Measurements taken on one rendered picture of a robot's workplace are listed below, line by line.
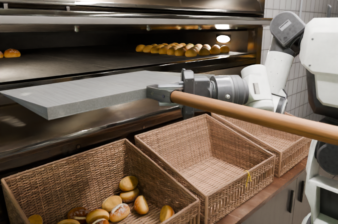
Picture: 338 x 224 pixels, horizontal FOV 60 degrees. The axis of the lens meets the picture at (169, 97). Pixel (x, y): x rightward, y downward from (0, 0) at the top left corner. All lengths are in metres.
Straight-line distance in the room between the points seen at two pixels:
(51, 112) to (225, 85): 0.40
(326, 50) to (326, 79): 0.09
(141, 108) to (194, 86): 0.78
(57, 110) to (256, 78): 0.48
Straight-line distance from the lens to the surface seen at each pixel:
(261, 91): 0.77
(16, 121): 1.22
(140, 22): 1.24
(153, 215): 1.36
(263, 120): 0.56
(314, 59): 0.98
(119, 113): 1.39
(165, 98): 0.72
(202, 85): 0.72
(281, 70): 1.06
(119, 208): 1.32
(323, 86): 0.98
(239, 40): 2.35
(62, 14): 1.07
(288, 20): 1.08
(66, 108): 0.66
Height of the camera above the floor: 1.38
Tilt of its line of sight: 14 degrees down
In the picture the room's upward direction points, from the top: straight up
